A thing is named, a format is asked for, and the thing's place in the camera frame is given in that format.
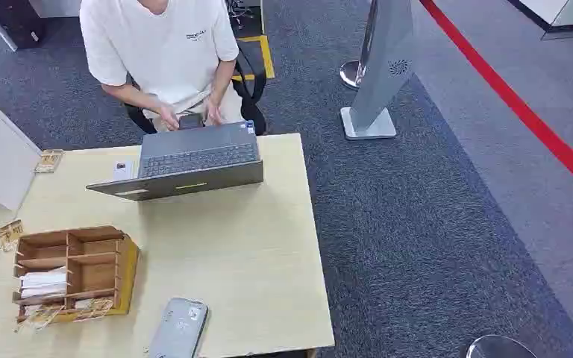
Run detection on dark smartphone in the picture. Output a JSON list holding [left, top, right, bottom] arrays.
[[178, 113, 205, 131]]

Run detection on grey open laptop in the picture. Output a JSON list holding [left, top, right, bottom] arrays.
[[85, 121, 265, 203]]

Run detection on person's left hand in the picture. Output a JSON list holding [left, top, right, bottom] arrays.
[[204, 98, 224, 127]]

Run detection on person's hand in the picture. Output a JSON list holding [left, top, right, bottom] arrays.
[[204, 98, 224, 127], [157, 104, 181, 133]]

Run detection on black office chair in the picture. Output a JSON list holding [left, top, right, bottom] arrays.
[[125, 43, 268, 136]]

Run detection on chrome stanchion base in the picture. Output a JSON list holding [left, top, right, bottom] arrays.
[[339, 60, 365, 91]]

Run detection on person's right hand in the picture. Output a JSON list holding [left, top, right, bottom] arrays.
[[157, 104, 181, 133]]

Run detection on grey standing kiosk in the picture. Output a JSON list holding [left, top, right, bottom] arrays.
[[340, 0, 415, 141]]

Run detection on white card with printed face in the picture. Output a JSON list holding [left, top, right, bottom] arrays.
[[113, 159, 134, 181]]

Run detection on person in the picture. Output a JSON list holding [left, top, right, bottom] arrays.
[[78, 0, 245, 133]]

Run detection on wooden box with compartments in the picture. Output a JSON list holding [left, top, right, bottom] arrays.
[[12, 225, 141, 326]]

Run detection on loose cards in wooden box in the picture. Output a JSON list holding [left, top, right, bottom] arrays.
[[72, 298, 116, 313]]

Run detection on stack of white cards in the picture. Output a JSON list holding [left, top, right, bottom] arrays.
[[19, 267, 69, 299]]

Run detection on round chrome base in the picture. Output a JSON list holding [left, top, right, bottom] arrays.
[[465, 334, 540, 358]]

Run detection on white counter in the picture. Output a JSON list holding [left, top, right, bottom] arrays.
[[507, 0, 573, 42]]

